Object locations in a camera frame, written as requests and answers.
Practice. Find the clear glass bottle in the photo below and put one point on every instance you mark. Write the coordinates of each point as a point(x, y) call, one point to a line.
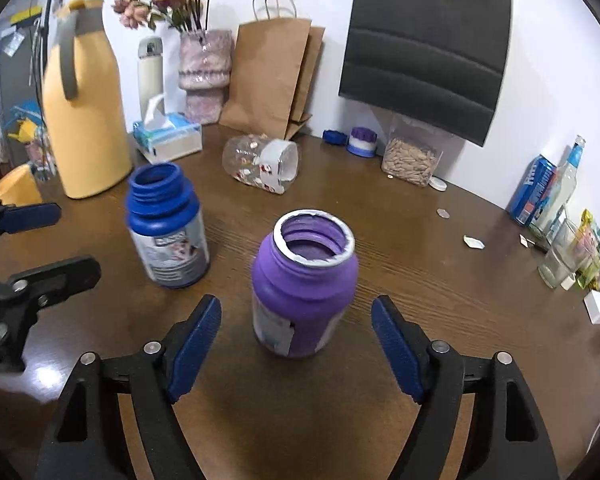
point(557, 195)

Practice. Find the yellow blue toy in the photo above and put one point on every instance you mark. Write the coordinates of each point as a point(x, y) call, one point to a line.
point(24, 125)

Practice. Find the brown paper bag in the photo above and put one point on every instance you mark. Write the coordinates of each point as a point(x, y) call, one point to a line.
point(314, 70)
point(265, 75)

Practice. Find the blue plastic bottle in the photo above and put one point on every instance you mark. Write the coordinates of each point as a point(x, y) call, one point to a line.
point(167, 230)

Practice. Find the purple plastic bottle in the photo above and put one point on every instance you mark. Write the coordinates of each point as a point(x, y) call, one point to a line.
point(302, 290)

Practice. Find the silver coin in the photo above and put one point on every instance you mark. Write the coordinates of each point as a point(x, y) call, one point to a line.
point(442, 213)

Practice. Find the white paper scrap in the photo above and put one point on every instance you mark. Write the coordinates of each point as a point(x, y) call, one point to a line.
point(474, 242)
point(526, 241)

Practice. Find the black chair backrest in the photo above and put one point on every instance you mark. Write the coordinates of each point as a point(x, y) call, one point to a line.
point(425, 45)

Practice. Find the white round cap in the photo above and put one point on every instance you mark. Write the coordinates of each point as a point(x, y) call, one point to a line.
point(438, 184)

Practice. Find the blue bottle lid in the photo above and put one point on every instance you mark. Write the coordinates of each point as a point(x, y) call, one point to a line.
point(334, 137)

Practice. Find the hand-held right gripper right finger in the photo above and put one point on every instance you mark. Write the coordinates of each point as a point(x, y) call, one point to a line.
point(395, 352)

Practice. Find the blue carton box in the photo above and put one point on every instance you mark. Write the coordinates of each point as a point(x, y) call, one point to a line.
point(527, 192)

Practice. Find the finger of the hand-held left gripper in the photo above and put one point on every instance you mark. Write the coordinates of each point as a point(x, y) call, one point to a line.
point(55, 272)
point(30, 218)

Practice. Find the yellow cup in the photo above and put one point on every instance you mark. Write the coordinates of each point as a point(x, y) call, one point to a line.
point(15, 187)

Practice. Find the yellow green snack packet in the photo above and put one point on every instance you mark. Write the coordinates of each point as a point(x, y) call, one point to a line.
point(592, 250)

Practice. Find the purple white bottle lid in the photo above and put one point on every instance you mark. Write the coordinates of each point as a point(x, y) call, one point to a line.
point(362, 142)

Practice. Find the yellow thermos jug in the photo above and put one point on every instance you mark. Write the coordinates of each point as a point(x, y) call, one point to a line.
point(87, 125)

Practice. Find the clear container of seeds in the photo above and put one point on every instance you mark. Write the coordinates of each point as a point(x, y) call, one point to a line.
point(410, 160)

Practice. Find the blue tissue box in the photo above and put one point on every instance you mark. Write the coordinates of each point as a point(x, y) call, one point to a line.
point(172, 142)

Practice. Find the clear drinking glass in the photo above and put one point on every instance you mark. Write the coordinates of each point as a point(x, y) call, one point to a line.
point(557, 257)

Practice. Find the white thermos bottle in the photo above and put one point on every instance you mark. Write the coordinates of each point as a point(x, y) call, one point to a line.
point(149, 80)

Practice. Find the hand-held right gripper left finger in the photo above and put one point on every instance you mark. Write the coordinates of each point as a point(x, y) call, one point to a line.
point(195, 352)

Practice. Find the pink vase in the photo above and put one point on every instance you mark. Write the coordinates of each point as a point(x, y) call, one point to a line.
point(205, 70)

